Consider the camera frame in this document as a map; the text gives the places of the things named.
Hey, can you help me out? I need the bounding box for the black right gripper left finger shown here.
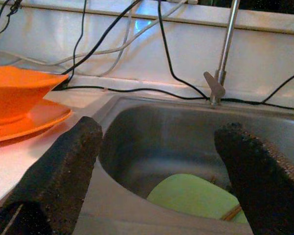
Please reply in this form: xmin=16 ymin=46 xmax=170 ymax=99
xmin=0 ymin=116 xmax=103 ymax=235

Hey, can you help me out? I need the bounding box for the grey wall rail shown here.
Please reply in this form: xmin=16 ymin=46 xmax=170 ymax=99
xmin=0 ymin=1 xmax=294 ymax=36

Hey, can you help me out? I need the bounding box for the light green plate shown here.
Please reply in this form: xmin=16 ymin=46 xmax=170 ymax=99
xmin=146 ymin=173 xmax=249 ymax=224

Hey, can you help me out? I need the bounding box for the orange bowl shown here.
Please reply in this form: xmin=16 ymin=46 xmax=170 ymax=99
xmin=0 ymin=65 xmax=70 ymax=127

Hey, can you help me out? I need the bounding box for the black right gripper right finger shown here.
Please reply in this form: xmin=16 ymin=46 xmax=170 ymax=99
xmin=214 ymin=121 xmax=294 ymax=235

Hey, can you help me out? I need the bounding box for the stainless steel sink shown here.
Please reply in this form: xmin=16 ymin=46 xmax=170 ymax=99
xmin=72 ymin=94 xmax=294 ymax=235

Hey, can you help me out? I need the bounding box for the wooden chopstick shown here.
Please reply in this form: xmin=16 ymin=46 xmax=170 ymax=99
xmin=221 ymin=204 xmax=243 ymax=221

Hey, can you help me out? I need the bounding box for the orange plate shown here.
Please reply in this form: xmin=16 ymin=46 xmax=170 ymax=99
xmin=0 ymin=98 xmax=73 ymax=144

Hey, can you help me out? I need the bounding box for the steel faucet with lever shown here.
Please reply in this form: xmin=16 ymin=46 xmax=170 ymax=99
xmin=202 ymin=0 xmax=241 ymax=107

